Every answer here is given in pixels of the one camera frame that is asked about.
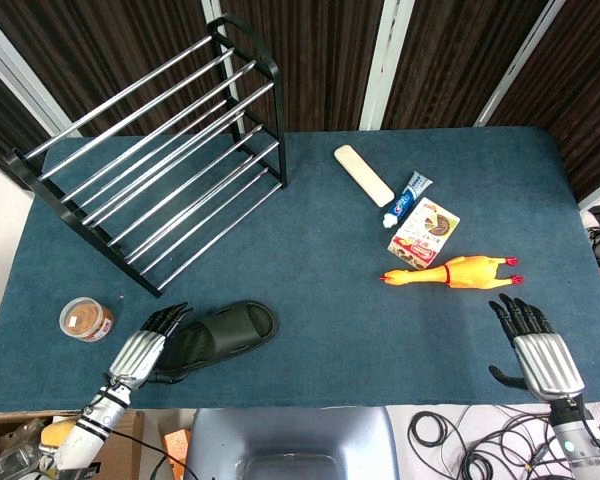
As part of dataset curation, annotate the brown slatted partition screen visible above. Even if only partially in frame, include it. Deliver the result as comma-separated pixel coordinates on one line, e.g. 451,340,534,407
0,0,600,201

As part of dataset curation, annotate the round can with brown lid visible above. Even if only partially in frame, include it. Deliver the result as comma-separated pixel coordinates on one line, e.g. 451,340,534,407
58,296,116,343

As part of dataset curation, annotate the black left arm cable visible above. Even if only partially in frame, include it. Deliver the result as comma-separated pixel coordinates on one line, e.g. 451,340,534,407
110,428,189,479

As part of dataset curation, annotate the yellow rubber chicken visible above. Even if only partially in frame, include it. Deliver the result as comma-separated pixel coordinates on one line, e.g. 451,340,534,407
381,254,525,291

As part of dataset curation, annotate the grey plastic chair seat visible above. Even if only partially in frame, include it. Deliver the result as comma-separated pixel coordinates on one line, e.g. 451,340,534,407
183,405,400,480

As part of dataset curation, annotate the brown cardboard box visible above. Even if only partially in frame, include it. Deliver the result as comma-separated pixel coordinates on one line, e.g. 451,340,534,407
0,409,146,480

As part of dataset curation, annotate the coiled black cable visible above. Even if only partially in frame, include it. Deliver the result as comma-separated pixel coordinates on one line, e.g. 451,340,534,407
408,409,462,447

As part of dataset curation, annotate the cream oblong case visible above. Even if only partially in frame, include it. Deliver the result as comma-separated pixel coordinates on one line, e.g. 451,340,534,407
333,143,396,207

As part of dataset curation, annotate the black chrome shoe rack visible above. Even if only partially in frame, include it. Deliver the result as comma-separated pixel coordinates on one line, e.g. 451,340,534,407
3,13,289,299

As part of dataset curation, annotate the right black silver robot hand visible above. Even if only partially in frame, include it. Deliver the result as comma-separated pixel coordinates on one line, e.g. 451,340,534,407
487,293,587,401

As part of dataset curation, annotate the black cable tangle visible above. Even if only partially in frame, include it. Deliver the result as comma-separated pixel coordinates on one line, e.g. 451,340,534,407
449,403,581,480

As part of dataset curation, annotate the black sandal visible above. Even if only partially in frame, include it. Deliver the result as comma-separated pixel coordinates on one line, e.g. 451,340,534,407
155,299,280,374

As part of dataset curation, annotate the blue white toothpaste tube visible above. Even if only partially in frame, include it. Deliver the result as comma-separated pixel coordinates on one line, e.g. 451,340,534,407
382,170,435,230

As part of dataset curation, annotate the yellow plush toy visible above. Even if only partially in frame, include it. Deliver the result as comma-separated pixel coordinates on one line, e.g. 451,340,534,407
38,419,76,456

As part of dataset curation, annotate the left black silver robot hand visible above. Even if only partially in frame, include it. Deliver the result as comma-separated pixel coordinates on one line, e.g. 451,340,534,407
107,301,195,392

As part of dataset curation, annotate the blue table cloth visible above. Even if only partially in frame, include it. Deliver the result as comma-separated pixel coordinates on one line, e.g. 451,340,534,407
0,124,600,414

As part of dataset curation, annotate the orange block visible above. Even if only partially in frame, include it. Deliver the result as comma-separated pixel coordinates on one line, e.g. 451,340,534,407
162,427,191,480

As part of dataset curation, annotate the cookie box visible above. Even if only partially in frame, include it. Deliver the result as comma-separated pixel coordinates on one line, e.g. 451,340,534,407
387,196,462,272

